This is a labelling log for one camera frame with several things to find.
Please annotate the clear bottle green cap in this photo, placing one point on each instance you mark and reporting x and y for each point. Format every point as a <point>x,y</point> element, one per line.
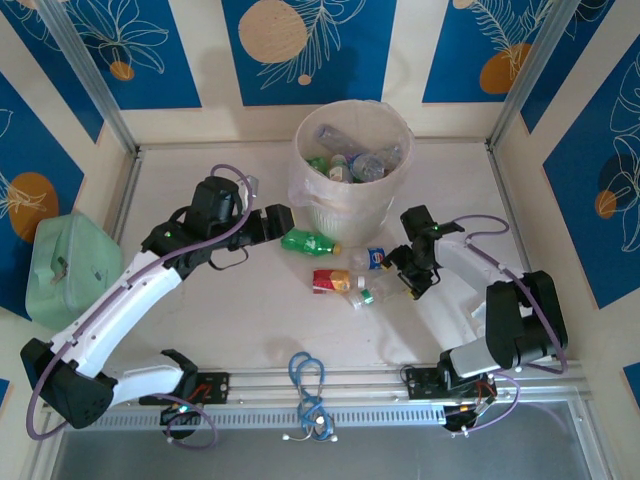
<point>387,289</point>

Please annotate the clear plastic bottle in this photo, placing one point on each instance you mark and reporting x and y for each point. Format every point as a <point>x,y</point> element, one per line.
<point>332,137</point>

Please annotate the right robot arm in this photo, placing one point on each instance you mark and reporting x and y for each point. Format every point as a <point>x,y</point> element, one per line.
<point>455,300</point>

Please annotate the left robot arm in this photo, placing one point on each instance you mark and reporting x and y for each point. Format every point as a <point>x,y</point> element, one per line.
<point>125,300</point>

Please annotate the white plastic waste bin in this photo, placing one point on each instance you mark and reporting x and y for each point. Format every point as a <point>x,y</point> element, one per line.
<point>340,225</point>

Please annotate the clear pepsi bottle blue cap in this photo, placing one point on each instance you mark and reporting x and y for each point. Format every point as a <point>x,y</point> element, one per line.
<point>376,257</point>

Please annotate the clear plastic package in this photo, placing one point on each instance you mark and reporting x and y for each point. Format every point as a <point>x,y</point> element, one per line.
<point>477,315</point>

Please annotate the red yellow label bottle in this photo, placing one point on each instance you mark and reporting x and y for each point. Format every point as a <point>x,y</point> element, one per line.
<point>330,281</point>

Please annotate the mint green plastic case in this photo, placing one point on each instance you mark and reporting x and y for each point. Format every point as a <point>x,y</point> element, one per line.
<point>75,270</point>

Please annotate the grey metal panel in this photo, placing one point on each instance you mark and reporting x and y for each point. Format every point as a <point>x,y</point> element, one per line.
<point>400,455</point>

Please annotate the blue stethoscope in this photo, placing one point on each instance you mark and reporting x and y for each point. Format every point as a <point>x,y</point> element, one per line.
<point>316,422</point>

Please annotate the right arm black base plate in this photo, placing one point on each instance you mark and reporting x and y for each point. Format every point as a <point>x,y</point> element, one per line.
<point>420,382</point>

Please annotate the aluminium front rail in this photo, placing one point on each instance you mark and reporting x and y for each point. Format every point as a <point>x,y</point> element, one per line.
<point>350,387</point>

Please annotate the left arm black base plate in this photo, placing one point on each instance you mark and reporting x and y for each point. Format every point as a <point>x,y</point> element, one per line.
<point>220,387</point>

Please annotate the aluminium frame post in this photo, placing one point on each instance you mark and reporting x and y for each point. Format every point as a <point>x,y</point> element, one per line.
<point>85,65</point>
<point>530,65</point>

